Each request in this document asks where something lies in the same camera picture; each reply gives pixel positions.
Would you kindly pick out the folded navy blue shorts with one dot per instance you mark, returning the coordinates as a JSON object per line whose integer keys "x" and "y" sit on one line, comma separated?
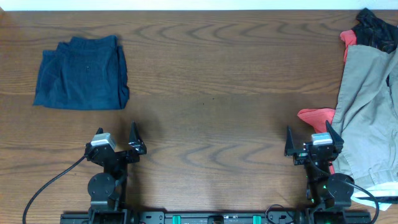
{"x": 83, "y": 74}

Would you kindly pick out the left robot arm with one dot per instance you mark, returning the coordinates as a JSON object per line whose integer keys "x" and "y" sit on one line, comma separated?
{"x": 107, "y": 189}

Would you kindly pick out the white light blue garment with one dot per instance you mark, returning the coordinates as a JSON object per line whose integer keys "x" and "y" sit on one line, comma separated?
{"x": 386, "y": 195}

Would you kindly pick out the khaki shorts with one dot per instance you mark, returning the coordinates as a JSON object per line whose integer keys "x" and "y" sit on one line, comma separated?
{"x": 366, "y": 117}

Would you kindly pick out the black printed jersey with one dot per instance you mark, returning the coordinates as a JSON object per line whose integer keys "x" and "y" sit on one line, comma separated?
{"x": 374, "y": 32}

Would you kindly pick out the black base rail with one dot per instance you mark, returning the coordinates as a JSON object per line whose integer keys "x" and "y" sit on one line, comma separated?
{"x": 276, "y": 216}

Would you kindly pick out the red garment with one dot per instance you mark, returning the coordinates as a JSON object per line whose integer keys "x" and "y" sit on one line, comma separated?
{"x": 317, "y": 117}

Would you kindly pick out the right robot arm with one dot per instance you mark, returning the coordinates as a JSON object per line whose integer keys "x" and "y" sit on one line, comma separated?
{"x": 327, "y": 191}

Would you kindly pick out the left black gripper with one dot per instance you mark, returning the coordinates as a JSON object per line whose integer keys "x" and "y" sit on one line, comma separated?
{"x": 118, "y": 154}

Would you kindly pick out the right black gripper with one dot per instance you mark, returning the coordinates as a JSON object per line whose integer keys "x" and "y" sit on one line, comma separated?
{"x": 311, "y": 155}

